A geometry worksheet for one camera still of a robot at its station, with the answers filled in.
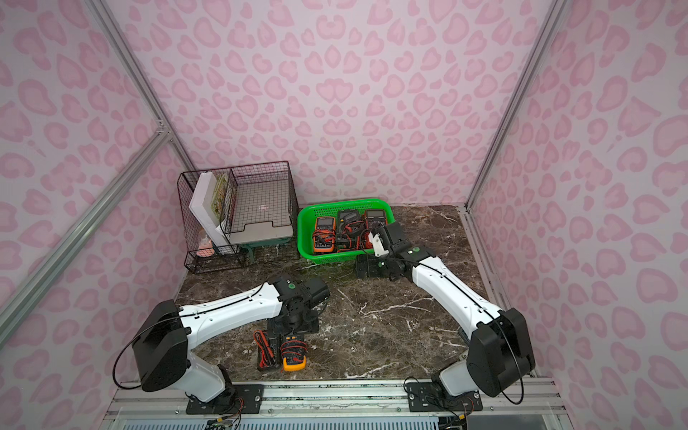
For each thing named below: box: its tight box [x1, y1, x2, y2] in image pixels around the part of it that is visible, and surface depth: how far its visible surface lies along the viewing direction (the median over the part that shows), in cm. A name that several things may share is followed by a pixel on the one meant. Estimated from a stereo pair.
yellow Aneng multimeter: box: [280, 335, 308, 372], surface depth 79 cm
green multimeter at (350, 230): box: [335, 209, 366, 253], surface depth 100 cm
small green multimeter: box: [354, 254, 379, 279], surface depth 74 cm
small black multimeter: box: [252, 329, 283, 370], surface depth 80 cm
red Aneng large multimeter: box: [363, 208, 387, 251], surface depth 105 cm
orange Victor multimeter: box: [311, 216, 336, 253], surface depth 102 cm
